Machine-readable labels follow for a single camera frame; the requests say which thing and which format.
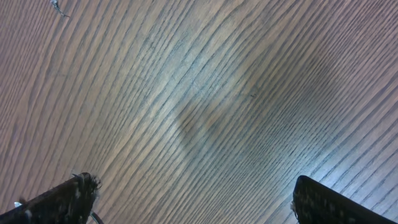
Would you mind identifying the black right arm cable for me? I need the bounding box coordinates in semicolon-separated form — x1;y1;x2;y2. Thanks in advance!
90;210;105;224

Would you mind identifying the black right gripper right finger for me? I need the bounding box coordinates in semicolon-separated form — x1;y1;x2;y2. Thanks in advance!
291;175;396;224

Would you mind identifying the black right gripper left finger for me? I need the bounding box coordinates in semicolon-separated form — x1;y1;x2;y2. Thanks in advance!
1;172;102;224

